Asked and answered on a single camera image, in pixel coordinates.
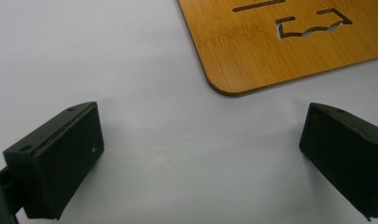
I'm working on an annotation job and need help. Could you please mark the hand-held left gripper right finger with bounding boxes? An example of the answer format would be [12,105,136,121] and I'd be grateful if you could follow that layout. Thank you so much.
[299,102,378,222]

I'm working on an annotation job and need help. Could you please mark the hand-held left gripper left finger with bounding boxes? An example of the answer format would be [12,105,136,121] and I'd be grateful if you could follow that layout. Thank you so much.
[2,101,105,220]

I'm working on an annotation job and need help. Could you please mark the bamboo board with cut-out slots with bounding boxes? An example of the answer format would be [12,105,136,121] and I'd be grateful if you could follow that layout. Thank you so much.
[176,0,378,96]

